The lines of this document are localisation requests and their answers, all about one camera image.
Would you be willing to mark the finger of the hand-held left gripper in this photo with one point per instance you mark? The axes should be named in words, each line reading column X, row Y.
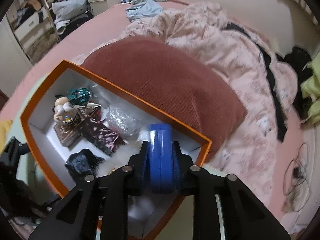
column 15, row 147

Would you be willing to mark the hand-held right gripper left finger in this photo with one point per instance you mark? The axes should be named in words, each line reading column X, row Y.
column 143, row 158

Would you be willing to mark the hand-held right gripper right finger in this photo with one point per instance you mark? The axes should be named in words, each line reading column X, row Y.
column 180, row 163

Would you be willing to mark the blue round case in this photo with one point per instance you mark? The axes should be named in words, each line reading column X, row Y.
column 161, row 155

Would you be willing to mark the black cloth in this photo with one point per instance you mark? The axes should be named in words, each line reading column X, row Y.
column 83, row 161

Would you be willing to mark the orange cardboard box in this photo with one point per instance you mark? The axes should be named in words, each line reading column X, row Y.
column 47, row 95

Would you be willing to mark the yellow cloth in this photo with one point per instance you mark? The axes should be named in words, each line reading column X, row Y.
column 5, row 130

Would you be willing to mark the white fluffy toy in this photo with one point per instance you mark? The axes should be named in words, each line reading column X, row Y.
column 122, row 158

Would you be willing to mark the bubble wrap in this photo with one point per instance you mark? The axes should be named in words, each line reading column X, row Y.
column 125, row 121

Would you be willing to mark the dark pouch with red print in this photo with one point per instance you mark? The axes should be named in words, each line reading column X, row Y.
column 102, row 136

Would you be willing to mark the brown card deck box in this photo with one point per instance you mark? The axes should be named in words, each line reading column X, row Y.
column 65, row 135

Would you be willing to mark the cartoon figurine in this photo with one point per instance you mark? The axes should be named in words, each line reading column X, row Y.
column 61, row 107

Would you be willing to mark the metal cone ornament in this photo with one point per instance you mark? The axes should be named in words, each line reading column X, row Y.
column 93, row 108

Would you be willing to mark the red pillow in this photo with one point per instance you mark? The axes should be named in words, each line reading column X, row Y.
column 162, row 80

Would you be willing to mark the green toy car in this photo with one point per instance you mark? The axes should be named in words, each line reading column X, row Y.
column 78, row 94

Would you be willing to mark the white shelf unit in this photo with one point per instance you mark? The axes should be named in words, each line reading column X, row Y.
column 27, row 27

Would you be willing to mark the long black garment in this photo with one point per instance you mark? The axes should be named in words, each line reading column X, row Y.
column 271, row 80

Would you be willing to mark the pink bed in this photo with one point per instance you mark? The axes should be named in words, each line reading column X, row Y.
column 82, row 40

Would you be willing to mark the pink printed blanket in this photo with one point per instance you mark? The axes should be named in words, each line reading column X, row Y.
column 200, row 30

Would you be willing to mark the light blue cloth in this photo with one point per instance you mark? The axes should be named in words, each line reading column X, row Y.
column 145, row 10

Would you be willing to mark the pile of clothes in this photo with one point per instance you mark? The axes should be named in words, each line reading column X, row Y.
column 67, row 7

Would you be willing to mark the green cloth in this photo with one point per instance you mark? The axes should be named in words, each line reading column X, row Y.
column 312, row 85

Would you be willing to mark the black garment pile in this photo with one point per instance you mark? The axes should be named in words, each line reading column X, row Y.
column 298, row 65

